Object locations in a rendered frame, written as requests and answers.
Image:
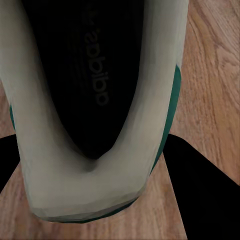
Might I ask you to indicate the gym shoe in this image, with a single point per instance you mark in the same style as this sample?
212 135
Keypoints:
93 87

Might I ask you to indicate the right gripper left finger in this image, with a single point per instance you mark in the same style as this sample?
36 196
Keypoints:
9 158

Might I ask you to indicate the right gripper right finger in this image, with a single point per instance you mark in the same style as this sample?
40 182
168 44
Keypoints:
208 200

